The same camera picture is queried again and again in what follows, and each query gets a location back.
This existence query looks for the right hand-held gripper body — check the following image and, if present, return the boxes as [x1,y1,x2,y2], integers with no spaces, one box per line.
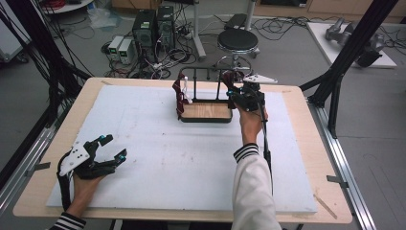
[232,73,279,113]

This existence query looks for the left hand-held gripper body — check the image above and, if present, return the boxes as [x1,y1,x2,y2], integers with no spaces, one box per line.
[58,142,116,180]

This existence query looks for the dark red bow tie black strap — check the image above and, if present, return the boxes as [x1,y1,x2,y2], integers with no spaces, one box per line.
[222,70,246,94]

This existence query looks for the black hook rack wooden base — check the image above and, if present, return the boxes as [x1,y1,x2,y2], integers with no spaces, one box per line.
[177,66,240,125]

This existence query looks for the striped red bow tie white strap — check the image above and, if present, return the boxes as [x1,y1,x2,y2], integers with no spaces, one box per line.
[171,72,194,120]

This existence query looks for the person's right hand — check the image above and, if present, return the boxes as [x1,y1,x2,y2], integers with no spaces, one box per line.
[237,104,269,147]

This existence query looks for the person's left hand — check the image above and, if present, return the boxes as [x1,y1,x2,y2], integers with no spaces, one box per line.
[65,173,105,219]

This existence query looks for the black round stool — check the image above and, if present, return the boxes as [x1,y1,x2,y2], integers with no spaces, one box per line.
[214,28,261,81]

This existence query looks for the white foam mat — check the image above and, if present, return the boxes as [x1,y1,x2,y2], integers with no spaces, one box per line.
[46,83,319,215]

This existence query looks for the flat black device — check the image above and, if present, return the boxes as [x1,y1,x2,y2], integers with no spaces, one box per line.
[224,12,249,31]

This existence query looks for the grey desk leg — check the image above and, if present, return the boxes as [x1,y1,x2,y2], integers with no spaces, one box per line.
[191,0,208,62]

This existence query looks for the person's dark trousers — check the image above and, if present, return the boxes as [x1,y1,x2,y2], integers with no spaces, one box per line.
[120,219,234,230]

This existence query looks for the white floor board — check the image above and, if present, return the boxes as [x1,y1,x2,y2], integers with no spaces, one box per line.
[305,21,398,70]

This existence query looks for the slim black computer tower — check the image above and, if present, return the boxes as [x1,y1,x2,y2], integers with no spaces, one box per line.
[155,5,177,53]

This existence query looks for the white power supply unit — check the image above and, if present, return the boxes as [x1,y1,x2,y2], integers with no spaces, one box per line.
[107,34,125,61]
[117,38,135,66]

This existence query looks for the large black computer tower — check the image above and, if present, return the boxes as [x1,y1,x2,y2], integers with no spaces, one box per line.
[131,9,158,63]

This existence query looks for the clear plastic bag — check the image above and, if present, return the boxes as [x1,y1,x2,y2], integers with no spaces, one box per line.
[87,5,123,31]

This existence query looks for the white round table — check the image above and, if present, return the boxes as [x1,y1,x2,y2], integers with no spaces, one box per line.
[40,0,96,15]

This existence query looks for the left hand-held gripper black cable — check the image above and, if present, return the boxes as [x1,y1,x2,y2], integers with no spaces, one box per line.
[56,152,74,213]

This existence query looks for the hand-held gripper black cable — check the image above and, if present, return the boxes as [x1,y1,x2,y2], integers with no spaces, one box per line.
[56,152,74,213]
[254,90,276,196]

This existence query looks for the aluminium rail with clamp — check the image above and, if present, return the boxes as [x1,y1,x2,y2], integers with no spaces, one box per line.
[0,99,77,216]
[306,96,378,230]

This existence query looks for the right hand-held gripper black cable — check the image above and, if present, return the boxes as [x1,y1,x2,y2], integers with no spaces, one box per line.
[254,90,276,196]

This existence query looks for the tangle of floor cables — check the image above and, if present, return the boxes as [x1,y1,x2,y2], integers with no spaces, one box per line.
[101,3,205,81]

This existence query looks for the black frame post with cables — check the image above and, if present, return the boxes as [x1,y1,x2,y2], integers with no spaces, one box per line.
[0,0,94,135]

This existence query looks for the black frame post with brace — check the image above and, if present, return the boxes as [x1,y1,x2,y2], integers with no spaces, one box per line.
[299,0,400,140]

